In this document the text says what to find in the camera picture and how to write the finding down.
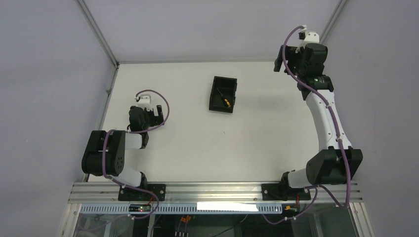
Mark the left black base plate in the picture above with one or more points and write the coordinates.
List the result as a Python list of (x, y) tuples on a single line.
[(128, 194)]

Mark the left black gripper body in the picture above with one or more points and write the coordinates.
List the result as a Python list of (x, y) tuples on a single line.
[(155, 117)]

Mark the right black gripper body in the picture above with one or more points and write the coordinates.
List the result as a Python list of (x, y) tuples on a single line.
[(287, 54)]

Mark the grey slotted cable duct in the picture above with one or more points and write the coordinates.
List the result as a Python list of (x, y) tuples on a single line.
[(195, 208)]

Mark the black yellow screwdriver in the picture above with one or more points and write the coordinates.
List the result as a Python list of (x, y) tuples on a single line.
[(225, 101)]

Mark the black plastic bin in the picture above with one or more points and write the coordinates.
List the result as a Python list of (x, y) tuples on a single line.
[(228, 86)]

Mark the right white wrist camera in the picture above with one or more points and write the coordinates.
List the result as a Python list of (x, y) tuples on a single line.
[(307, 36)]

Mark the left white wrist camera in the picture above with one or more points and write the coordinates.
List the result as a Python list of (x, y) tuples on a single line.
[(144, 102)]

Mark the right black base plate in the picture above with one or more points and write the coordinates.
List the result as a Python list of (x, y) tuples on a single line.
[(282, 192)]

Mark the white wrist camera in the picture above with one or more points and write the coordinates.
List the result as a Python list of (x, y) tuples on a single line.
[(307, 36), (144, 102)]

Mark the small green circuit board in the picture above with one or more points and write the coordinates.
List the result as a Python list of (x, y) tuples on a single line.
[(140, 208)]

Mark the aluminium frame rail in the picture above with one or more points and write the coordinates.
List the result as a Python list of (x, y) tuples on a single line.
[(176, 192)]

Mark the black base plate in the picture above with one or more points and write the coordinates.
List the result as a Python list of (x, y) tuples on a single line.
[(282, 192), (128, 194)]

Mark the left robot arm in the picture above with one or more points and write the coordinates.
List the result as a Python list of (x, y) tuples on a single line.
[(105, 151)]

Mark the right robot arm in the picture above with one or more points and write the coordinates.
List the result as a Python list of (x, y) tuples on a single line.
[(336, 161)]

